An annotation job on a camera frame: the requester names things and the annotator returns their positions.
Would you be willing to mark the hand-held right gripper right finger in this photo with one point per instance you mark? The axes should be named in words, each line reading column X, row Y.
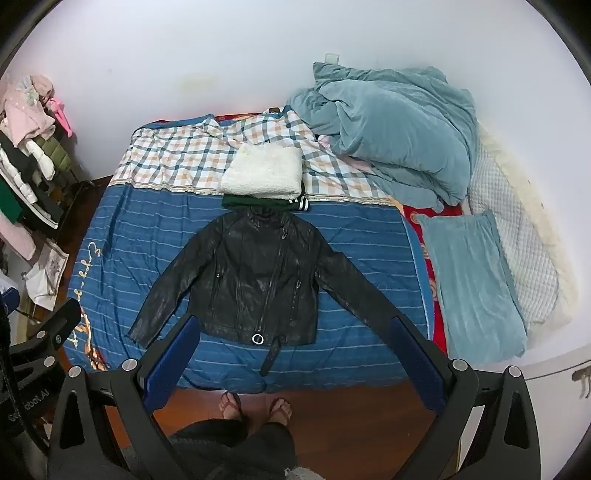
column 415, row 360

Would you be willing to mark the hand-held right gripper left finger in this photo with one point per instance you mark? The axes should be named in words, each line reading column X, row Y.
column 173, row 355

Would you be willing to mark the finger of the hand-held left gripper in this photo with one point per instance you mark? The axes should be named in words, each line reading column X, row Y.
column 55, row 330

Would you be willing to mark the black leather jacket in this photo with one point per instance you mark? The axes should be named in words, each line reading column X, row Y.
column 258, row 272

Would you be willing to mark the clothes rack with hanging clothes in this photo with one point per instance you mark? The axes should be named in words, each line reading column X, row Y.
column 27, row 138

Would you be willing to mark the white embroidered cloth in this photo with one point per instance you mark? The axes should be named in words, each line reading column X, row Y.
column 46, row 277

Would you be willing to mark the person's left foot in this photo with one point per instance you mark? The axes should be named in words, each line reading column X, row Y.
column 229, row 405

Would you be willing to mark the person's foot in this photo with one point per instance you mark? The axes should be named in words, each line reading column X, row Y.
column 280, row 410
column 229, row 405

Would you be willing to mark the light blue pillow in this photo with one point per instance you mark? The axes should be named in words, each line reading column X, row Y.
column 471, row 286

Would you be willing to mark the red patterned blanket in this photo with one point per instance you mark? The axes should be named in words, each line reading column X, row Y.
column 422, row 258

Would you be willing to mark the person's dark trousers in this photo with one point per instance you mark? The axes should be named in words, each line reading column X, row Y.
column 240, row 450

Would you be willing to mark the person's right foot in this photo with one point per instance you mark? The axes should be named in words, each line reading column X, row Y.
column 280, row 410

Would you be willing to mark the blue striped bed sheet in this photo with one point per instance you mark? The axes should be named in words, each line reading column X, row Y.
column 138, row 240

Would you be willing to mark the white quilted mattress pad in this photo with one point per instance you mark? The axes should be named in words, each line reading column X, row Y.
column 521, row 240

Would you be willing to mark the green garment with striped cuffs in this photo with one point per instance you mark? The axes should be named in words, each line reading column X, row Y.
column 295, row 204

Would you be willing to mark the plaid checkered sheet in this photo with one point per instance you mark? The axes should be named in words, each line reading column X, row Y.
column 184, row 152

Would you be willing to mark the white fleece folded cloth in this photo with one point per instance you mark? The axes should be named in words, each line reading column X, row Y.
column 263, row 170

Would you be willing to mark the light blue comforter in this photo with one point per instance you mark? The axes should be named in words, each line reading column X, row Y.
column 392, row 134

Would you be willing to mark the white wall outlet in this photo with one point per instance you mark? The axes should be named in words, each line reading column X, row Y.
column 332, row 57

